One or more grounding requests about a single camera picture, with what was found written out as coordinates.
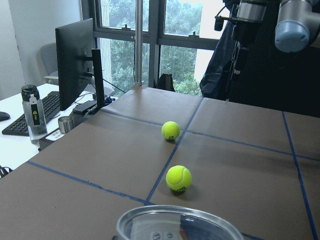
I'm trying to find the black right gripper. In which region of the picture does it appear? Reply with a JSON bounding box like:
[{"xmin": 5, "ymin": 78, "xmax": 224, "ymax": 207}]
[{"xmin": 232, "ymin": 21, "xmax": 253, "ymax": 47}]

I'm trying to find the yellow tennis ball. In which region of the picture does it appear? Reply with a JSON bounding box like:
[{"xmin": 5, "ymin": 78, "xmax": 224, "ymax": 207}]
[
  {"xmin": 161, "ymin": 121, "xmax": 180, "ymax": 141},
  {"xmin": 165, "ymin": 165, "xmax": 192, "ymax": 192}
]

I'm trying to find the steel cup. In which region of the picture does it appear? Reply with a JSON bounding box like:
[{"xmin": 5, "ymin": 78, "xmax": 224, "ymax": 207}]
[{"xmin": 58, "ymin": 116, "xmax": 75, "ymax": 134}]

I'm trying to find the clear tennis ball can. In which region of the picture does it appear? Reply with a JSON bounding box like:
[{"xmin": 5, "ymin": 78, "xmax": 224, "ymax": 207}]
[{"xmin": 114, "ymin": 205, "xmax": 243, "ymax": 240}]

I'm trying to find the black computer monitor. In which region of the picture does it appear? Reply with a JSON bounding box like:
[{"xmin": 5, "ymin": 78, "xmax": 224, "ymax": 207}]
[{"xmin": 55, "ymin": 18, "xmax": 106, "ymax": 115}]

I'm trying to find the clear water bottle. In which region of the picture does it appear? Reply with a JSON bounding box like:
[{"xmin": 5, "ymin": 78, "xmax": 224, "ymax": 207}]
[{"xmin": 21, "ymin": 84, "xmax": 48, "ymax": 144}]

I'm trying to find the aluminium frame post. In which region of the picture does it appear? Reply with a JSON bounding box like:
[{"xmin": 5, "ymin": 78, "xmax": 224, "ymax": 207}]
[{"xmin": 134, "ymin": 0, "xmax": 143, "ymax": 86}]

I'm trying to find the black keyboard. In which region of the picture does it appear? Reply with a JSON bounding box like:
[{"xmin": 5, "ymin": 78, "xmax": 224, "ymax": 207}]
[{"xmin": 2, "ymin": 91, "xmax": 60, "ymax": 137}]

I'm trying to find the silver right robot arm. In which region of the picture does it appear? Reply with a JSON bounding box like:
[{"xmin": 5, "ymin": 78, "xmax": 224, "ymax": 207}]
[{"xmin": 229, "ymin": 0, "xmax": 320, "ymax": 53}]

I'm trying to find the black computer mouse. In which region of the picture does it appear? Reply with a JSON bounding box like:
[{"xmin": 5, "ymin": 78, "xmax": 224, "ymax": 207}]
[{"xmin": 0, "ymin": 111, "xmax": 11, "ymax": 122}]

